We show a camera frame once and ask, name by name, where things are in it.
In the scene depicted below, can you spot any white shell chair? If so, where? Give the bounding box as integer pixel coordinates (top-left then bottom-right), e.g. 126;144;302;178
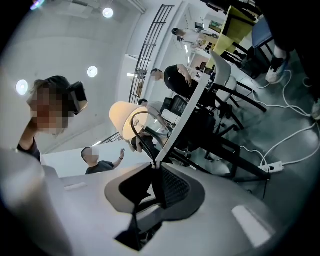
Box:
208;49;267;114

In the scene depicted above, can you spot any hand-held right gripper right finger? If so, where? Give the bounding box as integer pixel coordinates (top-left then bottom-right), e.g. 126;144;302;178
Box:
144;163;283;256

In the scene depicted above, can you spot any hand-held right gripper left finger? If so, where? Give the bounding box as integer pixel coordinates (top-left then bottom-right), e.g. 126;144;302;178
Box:
42;162;153;256

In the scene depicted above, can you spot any black metal railing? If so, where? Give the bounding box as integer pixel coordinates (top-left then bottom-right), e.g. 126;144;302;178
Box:
128;4;176;105

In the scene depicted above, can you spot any white power strip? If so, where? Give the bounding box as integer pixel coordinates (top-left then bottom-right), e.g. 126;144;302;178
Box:
258;161;285;174

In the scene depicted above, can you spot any white table lamp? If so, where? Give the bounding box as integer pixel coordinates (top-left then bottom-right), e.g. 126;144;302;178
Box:
109;101;173;169

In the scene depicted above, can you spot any person's face and neck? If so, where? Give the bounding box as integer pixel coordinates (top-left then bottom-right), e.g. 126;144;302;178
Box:
18;76;76;151

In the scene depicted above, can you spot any white cable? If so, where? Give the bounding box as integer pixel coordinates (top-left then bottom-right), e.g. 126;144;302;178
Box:
239;69;320;167

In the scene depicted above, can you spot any black head-worn camera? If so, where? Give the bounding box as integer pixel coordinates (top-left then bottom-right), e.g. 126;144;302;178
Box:
66;81;89;116

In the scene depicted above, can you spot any black office chair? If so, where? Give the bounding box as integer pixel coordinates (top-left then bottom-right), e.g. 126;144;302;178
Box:
159;96;190;119

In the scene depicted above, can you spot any person's black shirt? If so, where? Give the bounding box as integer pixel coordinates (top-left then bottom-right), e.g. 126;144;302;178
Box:
16;137;42;165

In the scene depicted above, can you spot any white marble table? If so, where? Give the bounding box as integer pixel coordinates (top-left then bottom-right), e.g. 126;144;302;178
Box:
156;73;272;182

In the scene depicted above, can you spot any blue chair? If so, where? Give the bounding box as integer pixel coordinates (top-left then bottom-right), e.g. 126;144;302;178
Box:
252;18;276;66

